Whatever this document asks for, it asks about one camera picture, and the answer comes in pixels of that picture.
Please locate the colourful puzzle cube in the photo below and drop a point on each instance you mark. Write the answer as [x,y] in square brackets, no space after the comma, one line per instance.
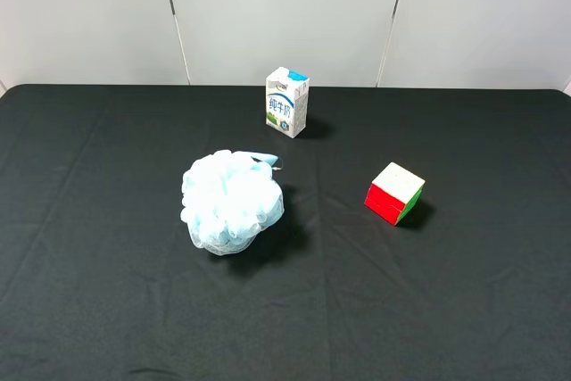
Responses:
[393,193]

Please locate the light blue bath loofah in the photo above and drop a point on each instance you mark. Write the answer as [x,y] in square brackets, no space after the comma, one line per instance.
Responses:
[228,198]

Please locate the white blue milk carton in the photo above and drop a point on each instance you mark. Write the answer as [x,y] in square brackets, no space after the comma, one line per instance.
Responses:
[287,97]

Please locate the black tablecloth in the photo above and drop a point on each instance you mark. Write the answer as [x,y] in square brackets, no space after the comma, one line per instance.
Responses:
[100,281]

